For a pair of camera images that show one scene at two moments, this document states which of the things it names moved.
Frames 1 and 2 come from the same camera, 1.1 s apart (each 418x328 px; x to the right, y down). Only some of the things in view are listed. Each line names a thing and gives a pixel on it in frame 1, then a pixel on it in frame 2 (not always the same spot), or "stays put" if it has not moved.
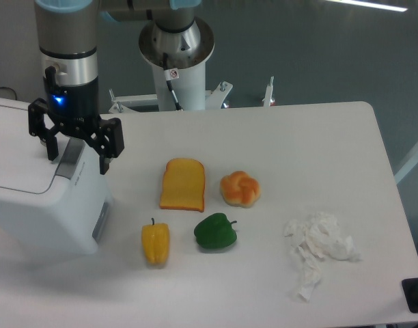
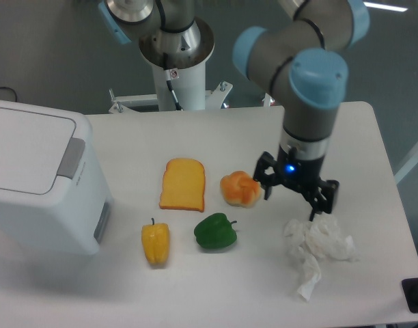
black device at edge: x=415 y=290 stays put
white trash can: x=41 y=207 stays put
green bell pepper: x=215 y=231 stays put
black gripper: x=76 y=104 -> x=302 y=173
